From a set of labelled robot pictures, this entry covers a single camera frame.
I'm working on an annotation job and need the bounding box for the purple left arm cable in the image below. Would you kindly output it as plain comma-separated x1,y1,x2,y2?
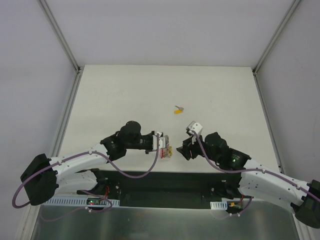
11,133,161,222

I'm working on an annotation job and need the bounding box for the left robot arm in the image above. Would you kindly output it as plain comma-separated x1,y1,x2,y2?
20,121,168,206

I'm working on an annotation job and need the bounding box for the red grey carabiner keyring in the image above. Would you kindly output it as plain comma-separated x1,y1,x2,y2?
160,135,173,159

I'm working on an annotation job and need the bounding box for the left white cable duct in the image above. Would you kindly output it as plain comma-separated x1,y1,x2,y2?
42,196,110,208

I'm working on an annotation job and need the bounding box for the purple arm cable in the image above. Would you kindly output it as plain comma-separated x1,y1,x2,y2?
11,133,161,222
188,129,320,220

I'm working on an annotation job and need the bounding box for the aluminium frame post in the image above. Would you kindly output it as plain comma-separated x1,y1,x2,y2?
37,0,82,74
252,0,303,76

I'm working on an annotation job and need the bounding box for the key with yellow tag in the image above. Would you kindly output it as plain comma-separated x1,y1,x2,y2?
174,105,184,115

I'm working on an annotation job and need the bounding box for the right white cable duct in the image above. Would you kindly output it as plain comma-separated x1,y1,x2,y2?
210,200,228,211

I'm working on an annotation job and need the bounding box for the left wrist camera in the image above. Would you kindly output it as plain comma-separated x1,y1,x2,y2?
152,131,169,151

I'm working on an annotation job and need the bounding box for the white cable duct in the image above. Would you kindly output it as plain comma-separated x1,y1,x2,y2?
210,200,228,211
42,196,110,208

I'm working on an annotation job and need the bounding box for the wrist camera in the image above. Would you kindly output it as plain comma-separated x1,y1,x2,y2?
186,121,203,144
152,131,169,151

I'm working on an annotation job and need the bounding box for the left aluminium frame post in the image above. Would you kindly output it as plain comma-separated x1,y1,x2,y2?
37,0,82,74

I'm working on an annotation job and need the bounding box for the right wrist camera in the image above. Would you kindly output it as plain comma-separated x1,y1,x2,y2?
186,121,203,144

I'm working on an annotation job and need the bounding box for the right aluminium frame post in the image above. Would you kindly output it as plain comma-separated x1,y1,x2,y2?
252,0,303,76

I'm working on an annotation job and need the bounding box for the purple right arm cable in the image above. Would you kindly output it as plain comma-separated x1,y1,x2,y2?
188,129,320,220

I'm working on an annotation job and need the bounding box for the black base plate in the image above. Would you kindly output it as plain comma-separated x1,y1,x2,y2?
90,168,243,209

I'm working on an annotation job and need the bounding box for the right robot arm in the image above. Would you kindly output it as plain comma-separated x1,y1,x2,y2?
176,132,320,229

